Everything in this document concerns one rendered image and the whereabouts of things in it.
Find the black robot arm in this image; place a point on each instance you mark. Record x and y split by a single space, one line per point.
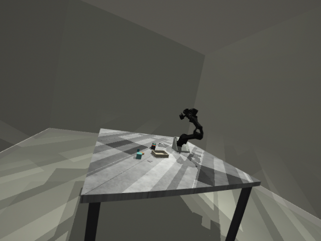
183 139

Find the beige rectangular tray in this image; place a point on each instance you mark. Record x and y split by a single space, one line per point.
160 154

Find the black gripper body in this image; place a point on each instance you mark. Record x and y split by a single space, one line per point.
182 116

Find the teal cube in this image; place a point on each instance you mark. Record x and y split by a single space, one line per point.
139 155

